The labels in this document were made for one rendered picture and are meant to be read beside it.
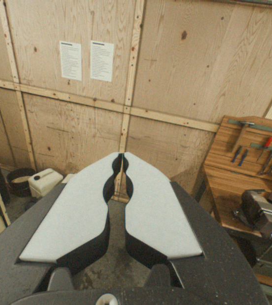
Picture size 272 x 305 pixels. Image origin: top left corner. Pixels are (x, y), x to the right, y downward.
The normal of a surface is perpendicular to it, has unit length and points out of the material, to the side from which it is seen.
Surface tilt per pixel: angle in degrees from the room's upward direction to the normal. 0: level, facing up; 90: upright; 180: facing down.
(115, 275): 0
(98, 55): 90
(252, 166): 90
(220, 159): 90
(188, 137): 91
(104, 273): 0
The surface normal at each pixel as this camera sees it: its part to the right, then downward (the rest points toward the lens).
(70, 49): -0.21, 0.45
